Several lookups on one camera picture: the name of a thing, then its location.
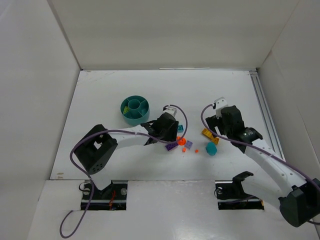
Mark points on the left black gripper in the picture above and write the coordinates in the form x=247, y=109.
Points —
x=171, y=135

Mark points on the orange square lego brick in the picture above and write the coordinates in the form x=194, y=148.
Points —
x=215, y=140

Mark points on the light purple square lego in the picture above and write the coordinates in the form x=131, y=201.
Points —
x=188, y=144

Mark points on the yellow-green lego in container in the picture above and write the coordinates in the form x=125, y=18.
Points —
x=125, y=110

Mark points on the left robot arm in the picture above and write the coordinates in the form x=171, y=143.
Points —
x=98, y=145

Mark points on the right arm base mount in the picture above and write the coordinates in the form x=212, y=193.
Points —
x=231, y=196

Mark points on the yellow long lego brick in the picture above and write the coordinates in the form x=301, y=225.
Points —
x=205, y=132

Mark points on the teal rounded lego piece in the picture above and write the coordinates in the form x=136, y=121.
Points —
x=211, y=149

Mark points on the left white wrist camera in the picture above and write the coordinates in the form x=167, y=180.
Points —
x=170, y=110

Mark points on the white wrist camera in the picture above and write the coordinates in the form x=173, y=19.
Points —
x=219, y=104
x=170, y=110

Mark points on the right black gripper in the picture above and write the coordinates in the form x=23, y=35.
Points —
x=213, y=122

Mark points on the orange round lego piece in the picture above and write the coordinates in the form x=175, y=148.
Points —
x=181, y=141

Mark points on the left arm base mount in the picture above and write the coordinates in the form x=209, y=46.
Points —
x=113, y=200

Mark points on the teal round divided container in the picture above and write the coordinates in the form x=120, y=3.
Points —
x=139, y=110

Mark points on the teal square lego brick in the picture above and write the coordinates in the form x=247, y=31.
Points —
x=180, y=128

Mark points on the aluminium rail right side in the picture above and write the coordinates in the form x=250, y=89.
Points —
x=272, y=135

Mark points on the dark purple long lego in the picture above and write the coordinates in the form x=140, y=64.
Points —
x=171, y=146

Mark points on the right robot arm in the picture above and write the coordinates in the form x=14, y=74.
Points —
x=296, y=195

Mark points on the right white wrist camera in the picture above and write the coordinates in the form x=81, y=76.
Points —
x=219, y=104

